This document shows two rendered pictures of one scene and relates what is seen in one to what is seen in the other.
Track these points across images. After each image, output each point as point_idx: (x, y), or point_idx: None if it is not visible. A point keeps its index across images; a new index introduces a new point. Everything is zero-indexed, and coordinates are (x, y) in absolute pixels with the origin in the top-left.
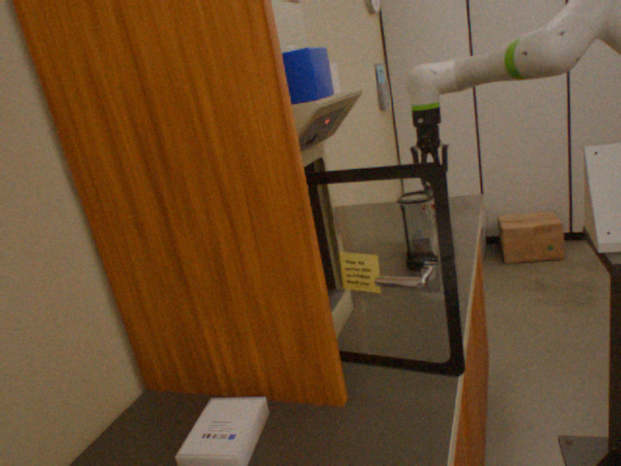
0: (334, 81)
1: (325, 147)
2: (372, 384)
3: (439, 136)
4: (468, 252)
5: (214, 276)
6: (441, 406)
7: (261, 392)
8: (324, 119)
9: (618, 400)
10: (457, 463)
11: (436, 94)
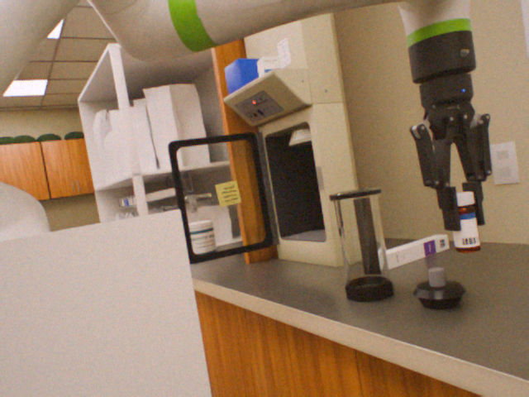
0: (261, 71)
1: (312, 112)
2: (245, 267)
3: (426, 106)
4: (349, 319)
5: None
6: (200, 276)
7: None
8: (247, 102)
9: None
10: (230, 361)
11: (404, 20)
